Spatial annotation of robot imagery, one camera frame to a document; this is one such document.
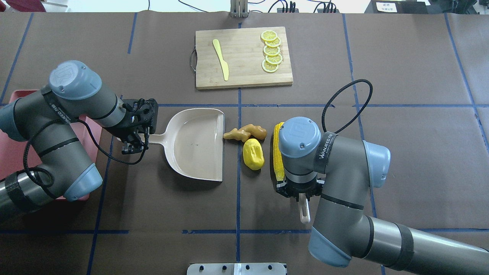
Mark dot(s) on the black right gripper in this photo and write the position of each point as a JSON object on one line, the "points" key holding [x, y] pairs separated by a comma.
{"points": [[300, 188]]}

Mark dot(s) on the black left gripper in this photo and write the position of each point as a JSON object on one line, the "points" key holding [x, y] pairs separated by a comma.
{"points": [[123, 131]]}

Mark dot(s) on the yellow corn cob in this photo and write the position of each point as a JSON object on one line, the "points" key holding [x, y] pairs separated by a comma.
{"points": [[277, 164]]}

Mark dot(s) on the yellow lemon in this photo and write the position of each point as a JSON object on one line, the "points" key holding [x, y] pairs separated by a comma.
{"points": [[253, 155]]}

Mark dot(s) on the beige plastic dustpan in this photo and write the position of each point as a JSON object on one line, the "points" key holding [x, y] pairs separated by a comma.
{"points": [[193, 143]]}

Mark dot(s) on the tan ginger root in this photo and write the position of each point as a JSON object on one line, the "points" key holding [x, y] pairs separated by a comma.
{"points": [[244, 133]]}

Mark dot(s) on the white hand brush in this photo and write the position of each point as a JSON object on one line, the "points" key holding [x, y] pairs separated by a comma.
{"points": [[304, 211]]}

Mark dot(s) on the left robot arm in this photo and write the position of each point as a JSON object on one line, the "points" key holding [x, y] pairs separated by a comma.
{"points": [[55, 163]]}

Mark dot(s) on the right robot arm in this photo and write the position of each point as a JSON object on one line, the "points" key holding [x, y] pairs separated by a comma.
{"points": [[341, 172]]}

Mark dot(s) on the pink plastic bin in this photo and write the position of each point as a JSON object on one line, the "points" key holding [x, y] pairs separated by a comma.
{"points": [[11, 152]]}

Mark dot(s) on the lemon slice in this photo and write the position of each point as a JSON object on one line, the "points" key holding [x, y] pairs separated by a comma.
{"points": [[268, 67], [268, 35], [271, 51], [274, 60], [273, 43]]}

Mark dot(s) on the yellow-green plastic knife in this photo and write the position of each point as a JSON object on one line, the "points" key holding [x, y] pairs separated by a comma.
{"points": [[224, 65]]}

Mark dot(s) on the bamboo cutting board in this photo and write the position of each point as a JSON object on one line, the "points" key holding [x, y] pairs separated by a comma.
{"points": [[243, 51]]}

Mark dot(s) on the metal base plate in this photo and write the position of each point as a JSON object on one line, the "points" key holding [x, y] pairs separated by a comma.
{"points": [[254, 268]]}

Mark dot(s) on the aluminium frame post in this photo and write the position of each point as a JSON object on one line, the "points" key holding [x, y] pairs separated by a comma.
{"points": [[239, 9]]}

